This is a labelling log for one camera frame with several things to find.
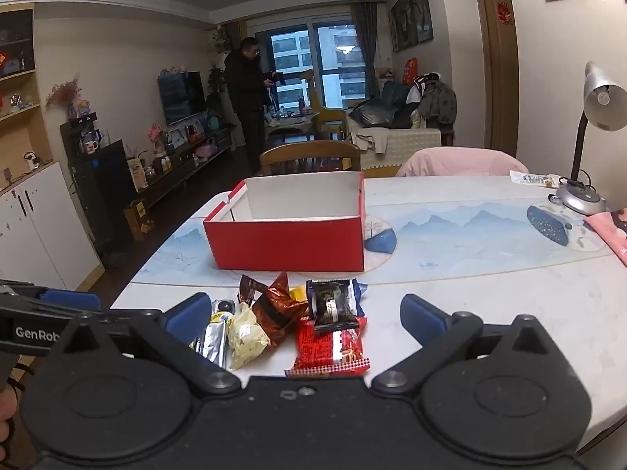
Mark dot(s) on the yellow chair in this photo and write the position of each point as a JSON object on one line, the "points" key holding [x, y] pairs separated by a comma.
{"points": [[328, 115]]}

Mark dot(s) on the orange bag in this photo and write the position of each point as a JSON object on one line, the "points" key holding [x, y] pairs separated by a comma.
{"points": [[410, 71]]}

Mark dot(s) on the pink printed pouch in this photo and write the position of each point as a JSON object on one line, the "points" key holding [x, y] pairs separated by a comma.
{"points": [[612, 227]]}

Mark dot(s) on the brown cardboard box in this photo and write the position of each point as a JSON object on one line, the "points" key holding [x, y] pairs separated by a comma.
{"points": [[139, 220]]}

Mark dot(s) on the black cabinet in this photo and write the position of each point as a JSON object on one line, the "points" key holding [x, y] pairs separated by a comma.
{"points": [[103, 196]]}

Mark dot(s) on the silver desk lamp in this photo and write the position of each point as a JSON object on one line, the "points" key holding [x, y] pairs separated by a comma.
{"points": [[578, 198]]}

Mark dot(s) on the pale yellow snack packet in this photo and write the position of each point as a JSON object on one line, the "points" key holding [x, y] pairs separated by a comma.
{"points": [[245, 338]]}

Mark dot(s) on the dark television console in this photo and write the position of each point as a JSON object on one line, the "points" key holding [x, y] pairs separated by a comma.
{"points": [[186, 171]]}

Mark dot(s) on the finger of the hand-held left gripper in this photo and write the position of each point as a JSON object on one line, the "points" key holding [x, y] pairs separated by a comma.
{"points": [[127, 317], [68, 299]]}

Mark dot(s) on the small dark brown packet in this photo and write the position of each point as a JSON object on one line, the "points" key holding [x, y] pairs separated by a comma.
{"points": [[249, 288]]}

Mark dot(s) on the flat screen television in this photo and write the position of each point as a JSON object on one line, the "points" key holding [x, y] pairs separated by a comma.
{"points": [[182, 98]]}

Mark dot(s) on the silver foil chocolate packet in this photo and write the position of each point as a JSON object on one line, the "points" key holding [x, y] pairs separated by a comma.
{"points": [[215, 340]]}

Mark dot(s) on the pink padded jacket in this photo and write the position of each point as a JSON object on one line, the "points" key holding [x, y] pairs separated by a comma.
{"points": [[460, 162]]}

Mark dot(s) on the black snack packet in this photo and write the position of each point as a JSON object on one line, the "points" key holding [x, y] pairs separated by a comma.
{"points": [[330, 306]]}

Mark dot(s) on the red snack packet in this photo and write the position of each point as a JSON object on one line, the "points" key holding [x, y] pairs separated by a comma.
{"points": [[328, 350]]}

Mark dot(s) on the wooden shelf unit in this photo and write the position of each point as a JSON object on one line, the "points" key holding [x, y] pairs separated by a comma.
{"points": [[29, 122]]}

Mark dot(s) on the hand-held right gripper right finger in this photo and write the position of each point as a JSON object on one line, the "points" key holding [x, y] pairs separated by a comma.
{"points": [[423, 317]]}

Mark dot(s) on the white cabinet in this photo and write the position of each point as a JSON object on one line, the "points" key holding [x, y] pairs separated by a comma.
{"points": [[44, 235]]}

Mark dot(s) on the small white printed packet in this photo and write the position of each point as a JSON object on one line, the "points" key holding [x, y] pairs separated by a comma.
{"points": [[531, 177]]}

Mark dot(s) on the wooden door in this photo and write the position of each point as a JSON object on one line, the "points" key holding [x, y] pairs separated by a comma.
{"points": [[494, 83]]}

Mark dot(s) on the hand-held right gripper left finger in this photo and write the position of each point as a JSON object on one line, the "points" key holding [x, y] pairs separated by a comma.
{"points": [[188, 319]]}

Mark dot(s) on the large window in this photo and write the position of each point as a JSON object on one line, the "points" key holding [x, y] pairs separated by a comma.
{"points": [[294, 49]]}

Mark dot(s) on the grey curtain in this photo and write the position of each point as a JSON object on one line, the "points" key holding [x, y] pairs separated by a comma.
{"points": [[365, 34]]}

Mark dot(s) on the beige covered sofa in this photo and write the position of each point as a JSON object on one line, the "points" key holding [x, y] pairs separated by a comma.
{"points": [[411, 144]]}

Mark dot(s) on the light blue snack packet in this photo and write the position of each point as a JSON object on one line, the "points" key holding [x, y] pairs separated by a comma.
{"points": [[361, 291]]}

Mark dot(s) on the pile of clothes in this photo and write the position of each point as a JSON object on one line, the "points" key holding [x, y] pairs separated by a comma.
{"points": [[431, 100]]}

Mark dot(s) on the person's left hand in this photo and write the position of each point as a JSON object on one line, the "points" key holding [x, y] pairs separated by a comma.
{"points": [[7, 406]]}

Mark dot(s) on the dark framed picture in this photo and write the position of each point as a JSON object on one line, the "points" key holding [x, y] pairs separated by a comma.
{"points": [[404, 19], [421, 7]]}

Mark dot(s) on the red cardboard box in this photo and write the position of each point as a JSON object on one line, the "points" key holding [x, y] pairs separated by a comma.
{"points": [[284, 245]]}

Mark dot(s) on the red door ornament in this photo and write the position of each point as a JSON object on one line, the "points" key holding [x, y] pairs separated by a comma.
{"points": [[505, 12]]}

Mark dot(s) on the copper brown snack packet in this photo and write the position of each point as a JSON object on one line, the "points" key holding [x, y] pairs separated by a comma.
{"points": [[277, 311]]}

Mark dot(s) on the wooden dining chair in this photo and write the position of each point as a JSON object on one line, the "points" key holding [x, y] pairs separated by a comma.
{"points": [[308, 149]]}

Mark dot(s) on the dried flower bouquet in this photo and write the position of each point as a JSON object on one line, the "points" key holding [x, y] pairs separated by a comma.
{"points": [[63, 93]]}

